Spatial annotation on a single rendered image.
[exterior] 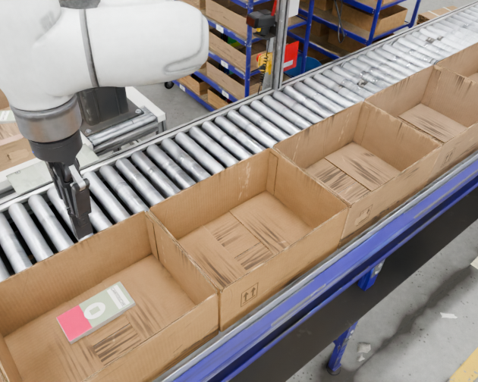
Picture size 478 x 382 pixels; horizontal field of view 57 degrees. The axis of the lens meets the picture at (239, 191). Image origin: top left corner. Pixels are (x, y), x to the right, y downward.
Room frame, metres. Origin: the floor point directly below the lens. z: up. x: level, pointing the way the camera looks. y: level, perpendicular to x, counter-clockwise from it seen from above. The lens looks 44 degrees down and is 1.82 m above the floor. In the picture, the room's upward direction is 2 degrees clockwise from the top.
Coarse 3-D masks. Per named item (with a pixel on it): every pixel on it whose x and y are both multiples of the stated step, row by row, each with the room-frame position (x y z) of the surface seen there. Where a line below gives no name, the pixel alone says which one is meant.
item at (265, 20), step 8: (248, 16) 1.75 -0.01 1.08; (256, 16) 1.74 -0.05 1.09; (264, 16) 1.75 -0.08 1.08; (272, 16) 1.77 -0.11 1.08; (248, 24) 1.74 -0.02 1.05; (256, 24) 1.72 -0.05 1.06; (264, 24) 1.74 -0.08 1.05; (272, 24) 1.77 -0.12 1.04; (256, 32) 1.78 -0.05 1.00; (264, 32) 1.76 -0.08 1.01
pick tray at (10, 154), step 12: (0, 96) 1.53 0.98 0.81; (0, 108) 1.51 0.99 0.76; (0, 132) 1.36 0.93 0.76; (12, 132) 1.36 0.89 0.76; (12, 144) 1.19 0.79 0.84; (24, 144) 1.21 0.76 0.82; (0, 156) 1.16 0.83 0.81; (12, 156) 1.18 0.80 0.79; (24, 156) 1.21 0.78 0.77; (0, 168) 1.15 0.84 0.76
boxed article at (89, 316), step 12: (108, 288) 0.59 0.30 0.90; (120, 288) 0.59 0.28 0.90; (96, 300) 0.55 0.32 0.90; (108, 300) 0.55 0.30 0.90; (120, 300) 0.55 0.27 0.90; (132, 300) 0.56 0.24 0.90; (72, 312) 0.52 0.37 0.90; (84, 312) 0.52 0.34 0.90; (96, 312) 0.52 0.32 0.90; (108, 312) 0.52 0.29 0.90; (120, 312) 0.53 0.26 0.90; (60, 324) 0.49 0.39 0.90; (72, 324) 0.49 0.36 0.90; (84, 324) 0.49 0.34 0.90; (96, 324) 0.49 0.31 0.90; (72, 336) 0.46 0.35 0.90
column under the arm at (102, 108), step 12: (84, 96) 1.42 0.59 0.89; (96, 96) 1.45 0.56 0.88; (108, 96) 1.48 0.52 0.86; (120, 96) 1.51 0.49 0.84; (84, 108) 1.43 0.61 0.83; (96, 108) 1.45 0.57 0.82; (108, 108) 1.47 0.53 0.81; (120, 108) 1.51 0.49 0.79; (132, 108) 1.55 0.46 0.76; (84, 120) 1.46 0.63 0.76; (96, 120) 1.44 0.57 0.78; (108, 120) 1.46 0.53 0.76; (120, 120) 1.47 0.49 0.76; (84, 132) 1.38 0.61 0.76; (96, 132) 1.39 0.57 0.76
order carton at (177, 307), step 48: (96, 240) 0.63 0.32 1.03; (144, 240) 0.70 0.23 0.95; (0, 288) 0.49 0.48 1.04; (48, 288) 0.54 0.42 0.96; (96, 288) 0.60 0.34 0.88; (144, 288) 0.60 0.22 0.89; (192, 288) 0.57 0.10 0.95; (0, 336) 0.45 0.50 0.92; (48, 336) 0.47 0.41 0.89; (96, 336) 0.47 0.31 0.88; (144, 336) 0.47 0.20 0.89; (192, 336) 0.45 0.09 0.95
